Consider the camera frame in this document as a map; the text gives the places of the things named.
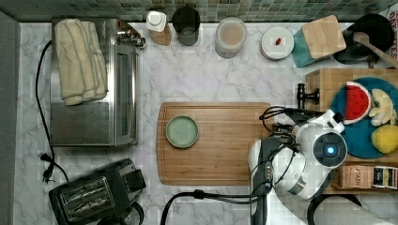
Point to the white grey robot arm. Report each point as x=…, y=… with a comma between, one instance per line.
x=300, y=165

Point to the wooden drawer cabinet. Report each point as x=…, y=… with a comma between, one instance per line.
x=329, y=81

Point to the green small plate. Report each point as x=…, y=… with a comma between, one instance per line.
x=182, y=131

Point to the wooden cutting board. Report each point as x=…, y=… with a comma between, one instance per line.
x=219, y=157

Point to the clear jar with brown contents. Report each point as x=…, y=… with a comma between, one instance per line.
x=230, y=36

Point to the stainless steel toaster oven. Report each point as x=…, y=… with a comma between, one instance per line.
x=110, y=121

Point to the dark glass cup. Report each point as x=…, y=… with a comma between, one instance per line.
x=186, y=21

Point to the white-capped brown bottle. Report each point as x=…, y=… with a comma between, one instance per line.
x=156, y=23

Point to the white round lidded container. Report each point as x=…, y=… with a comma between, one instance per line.
x=276, y=43

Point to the round black object bottom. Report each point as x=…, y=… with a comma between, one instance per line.
x=134, y=215

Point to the cream folded towel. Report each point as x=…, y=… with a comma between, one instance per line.
x=82, y=69

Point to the teal canister with wooden lid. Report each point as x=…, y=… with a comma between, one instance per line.
x=317, y=40

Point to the black two-slot toaster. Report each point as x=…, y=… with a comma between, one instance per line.
x=107, y=195

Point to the toy watermelon slice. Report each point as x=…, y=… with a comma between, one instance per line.
x=357, y=102

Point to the blue round plate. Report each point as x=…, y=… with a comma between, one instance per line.
x=358, y=135

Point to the brown Stash tea box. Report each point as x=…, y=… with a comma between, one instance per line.
x=355, y=176

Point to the wooden spoon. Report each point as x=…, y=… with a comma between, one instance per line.
x=364, y=39

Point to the toy peeled banana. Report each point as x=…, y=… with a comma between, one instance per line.
x=382, y=111

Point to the toy yellow lemon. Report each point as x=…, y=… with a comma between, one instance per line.
x=385, y=139

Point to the black yellow tea box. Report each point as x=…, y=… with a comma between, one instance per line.
x=385, y=177

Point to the black drawer handle bar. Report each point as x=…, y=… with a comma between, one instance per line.
x=302, y=96

